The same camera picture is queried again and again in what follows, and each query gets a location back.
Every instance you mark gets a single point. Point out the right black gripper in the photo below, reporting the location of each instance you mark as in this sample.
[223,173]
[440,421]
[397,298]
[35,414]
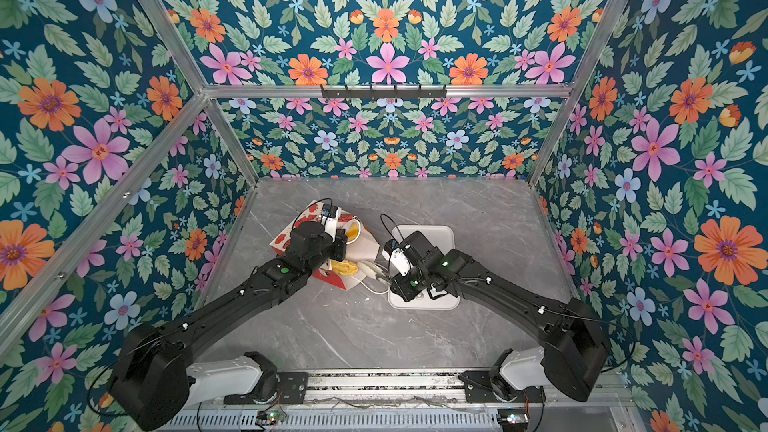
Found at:
[401,289]

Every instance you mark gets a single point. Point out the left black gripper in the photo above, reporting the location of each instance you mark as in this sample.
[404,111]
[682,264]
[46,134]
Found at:
[340,241]

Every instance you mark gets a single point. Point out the red white paper bag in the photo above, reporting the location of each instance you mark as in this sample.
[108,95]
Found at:
[366,248]

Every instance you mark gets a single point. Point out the long ridged fake bread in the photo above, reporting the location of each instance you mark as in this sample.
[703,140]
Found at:
[344,268]

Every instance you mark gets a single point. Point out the ring shaped fake bread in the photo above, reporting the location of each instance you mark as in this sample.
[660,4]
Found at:
[352,231]

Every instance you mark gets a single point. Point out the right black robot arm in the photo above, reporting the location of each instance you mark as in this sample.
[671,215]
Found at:
[571,347]

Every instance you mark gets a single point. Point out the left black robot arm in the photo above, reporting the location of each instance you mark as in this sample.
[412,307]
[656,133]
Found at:
[158,371]

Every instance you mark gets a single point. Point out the white rectangular tray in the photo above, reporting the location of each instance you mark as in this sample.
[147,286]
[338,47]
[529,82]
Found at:
[443,238]

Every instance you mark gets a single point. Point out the left circuit board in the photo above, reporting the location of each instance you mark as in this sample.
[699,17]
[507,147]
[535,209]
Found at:
[270,418]

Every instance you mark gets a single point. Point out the circuit board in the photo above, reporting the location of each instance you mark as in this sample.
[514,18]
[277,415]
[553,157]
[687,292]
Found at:
[513,420]
[270,418]

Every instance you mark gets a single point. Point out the right circuit board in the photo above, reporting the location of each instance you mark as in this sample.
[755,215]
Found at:
[513,420]

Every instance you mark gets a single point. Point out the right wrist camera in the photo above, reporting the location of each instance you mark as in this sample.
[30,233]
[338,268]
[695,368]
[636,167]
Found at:
[399,263]

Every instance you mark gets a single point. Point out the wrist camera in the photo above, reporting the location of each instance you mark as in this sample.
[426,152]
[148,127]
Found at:
[329,218]
[399,263]

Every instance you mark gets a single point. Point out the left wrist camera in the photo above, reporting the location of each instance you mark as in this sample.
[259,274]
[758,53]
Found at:
[329,218]

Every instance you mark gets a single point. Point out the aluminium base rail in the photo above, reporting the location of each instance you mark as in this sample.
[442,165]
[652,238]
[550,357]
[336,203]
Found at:
[384,381]

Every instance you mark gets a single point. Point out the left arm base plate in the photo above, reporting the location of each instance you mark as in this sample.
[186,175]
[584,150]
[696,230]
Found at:
[286,388]

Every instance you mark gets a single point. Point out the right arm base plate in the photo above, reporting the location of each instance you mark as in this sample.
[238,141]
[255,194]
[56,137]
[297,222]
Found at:
[479,388]

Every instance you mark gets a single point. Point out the black hook rail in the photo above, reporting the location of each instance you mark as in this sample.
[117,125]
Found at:
[370,92]

